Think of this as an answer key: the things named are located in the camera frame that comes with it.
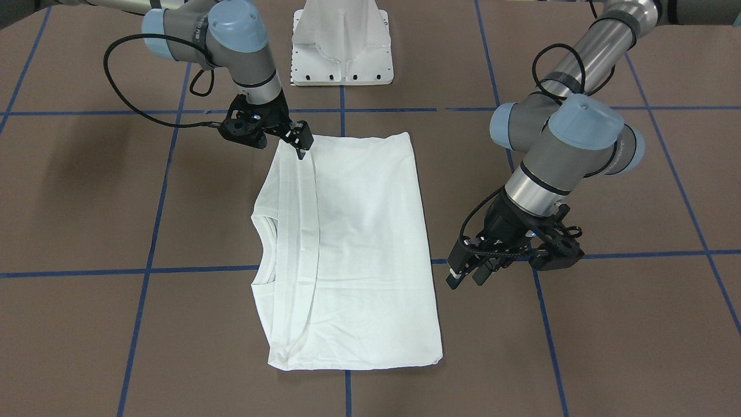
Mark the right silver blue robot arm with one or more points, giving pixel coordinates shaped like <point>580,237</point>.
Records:
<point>222,34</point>

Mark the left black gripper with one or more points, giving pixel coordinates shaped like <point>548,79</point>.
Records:
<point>502,222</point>

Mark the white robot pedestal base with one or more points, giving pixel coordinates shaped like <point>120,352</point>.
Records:
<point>341,43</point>

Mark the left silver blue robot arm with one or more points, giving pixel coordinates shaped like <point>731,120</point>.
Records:
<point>566,135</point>

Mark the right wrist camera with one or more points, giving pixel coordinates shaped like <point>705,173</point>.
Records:
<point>244,123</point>

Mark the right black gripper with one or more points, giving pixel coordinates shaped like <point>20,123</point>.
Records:
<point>278,116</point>

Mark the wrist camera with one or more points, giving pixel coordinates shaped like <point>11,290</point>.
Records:
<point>244,123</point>
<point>560,248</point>

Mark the white long-sleeve printed shirt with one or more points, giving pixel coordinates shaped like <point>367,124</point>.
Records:
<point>345,279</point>

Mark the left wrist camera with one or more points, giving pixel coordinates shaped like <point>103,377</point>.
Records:
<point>560,248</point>

